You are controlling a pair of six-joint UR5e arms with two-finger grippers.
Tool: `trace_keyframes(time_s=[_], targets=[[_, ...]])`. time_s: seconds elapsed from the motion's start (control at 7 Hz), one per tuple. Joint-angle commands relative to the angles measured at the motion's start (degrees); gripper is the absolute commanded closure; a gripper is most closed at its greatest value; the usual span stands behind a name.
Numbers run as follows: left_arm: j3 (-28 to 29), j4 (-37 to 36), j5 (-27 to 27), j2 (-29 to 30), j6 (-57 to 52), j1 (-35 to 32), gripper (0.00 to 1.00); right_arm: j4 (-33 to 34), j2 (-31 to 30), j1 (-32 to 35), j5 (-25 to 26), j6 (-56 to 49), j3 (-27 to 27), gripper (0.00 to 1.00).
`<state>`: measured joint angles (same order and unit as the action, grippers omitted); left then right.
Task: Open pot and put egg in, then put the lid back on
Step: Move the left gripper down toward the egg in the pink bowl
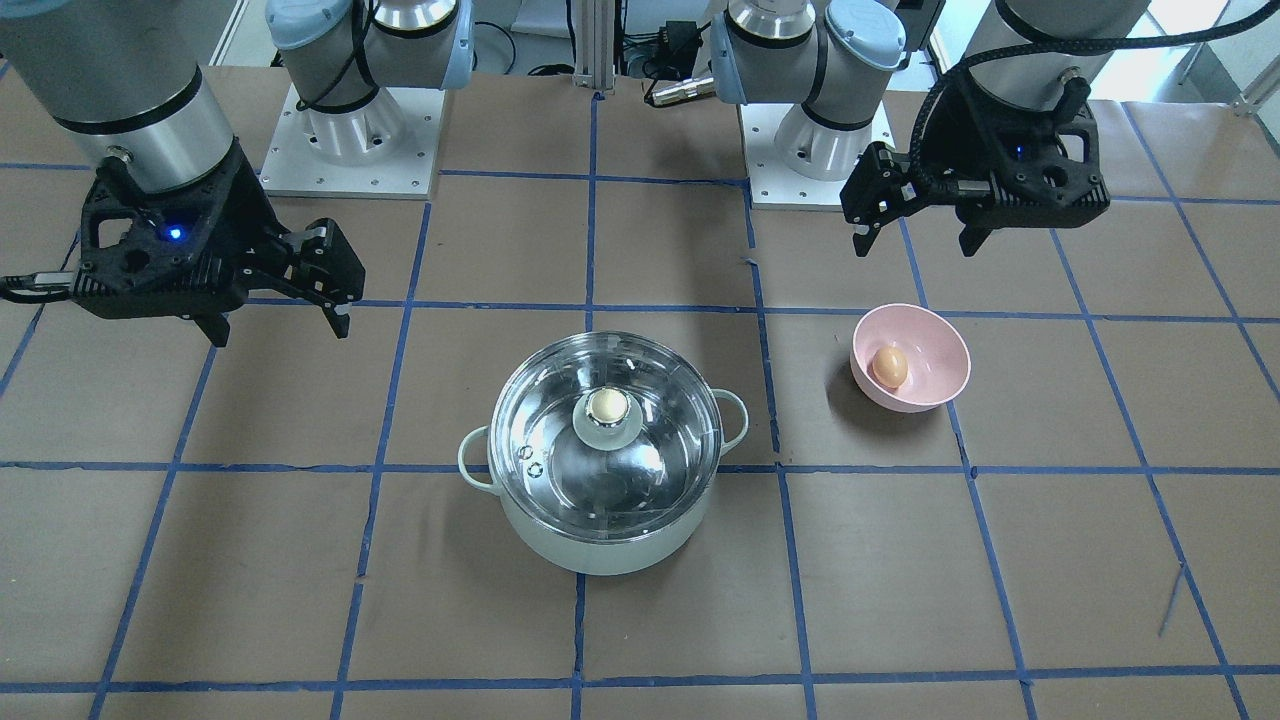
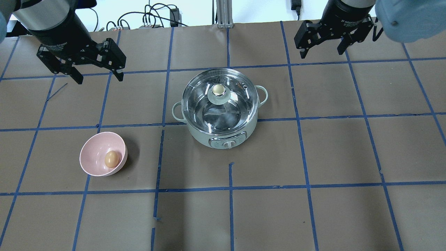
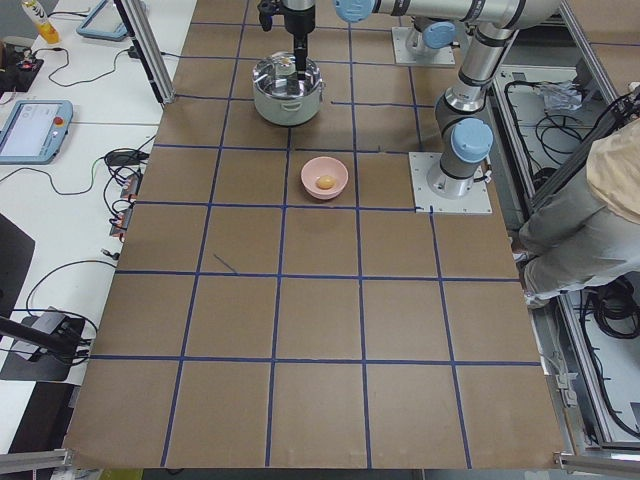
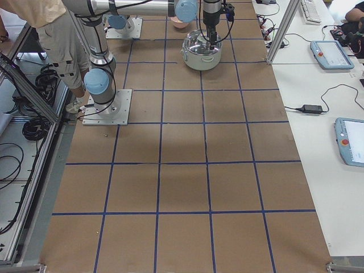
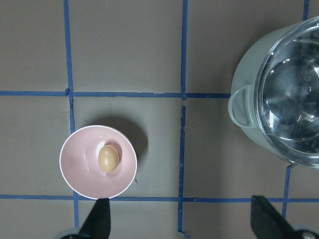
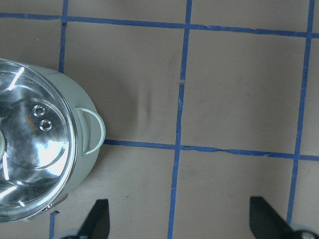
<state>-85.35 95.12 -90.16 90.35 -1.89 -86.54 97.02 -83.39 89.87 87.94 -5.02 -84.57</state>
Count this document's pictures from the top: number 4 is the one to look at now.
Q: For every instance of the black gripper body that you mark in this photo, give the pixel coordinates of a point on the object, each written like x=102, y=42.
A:
x=210, y=16

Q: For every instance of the glass pot lid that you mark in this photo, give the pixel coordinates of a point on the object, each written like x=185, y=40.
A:
x=196, y=43

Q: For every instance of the pale green cooking pot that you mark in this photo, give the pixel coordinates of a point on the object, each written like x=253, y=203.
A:
x=201, y=62

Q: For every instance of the pink bowl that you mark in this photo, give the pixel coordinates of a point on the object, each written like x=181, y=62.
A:
x=178, y=23

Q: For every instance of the white keyboard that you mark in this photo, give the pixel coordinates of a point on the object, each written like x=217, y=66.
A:
x=309, y=12

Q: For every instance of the upper teach pendant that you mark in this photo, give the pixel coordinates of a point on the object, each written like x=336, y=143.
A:
x=330, y=55

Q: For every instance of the teach pendant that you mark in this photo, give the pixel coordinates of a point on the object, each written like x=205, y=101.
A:
x=349, y=137
x=330, y=55

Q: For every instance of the black power adapter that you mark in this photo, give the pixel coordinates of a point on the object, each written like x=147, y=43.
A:
x=310, y=109

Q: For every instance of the seated person at desk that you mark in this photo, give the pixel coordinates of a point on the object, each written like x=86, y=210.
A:
x=353, y=30

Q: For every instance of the brown paper mat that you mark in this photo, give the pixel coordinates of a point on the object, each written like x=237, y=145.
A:
x=206, y=177

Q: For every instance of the person in beige shorts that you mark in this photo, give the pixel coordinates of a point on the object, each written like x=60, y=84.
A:
x=58, y=37

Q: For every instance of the lower teach pendant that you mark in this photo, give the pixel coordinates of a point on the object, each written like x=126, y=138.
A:
x=349, y=137

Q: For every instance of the aluminium frame post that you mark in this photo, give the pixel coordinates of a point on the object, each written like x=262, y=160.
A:
x=282, y=30

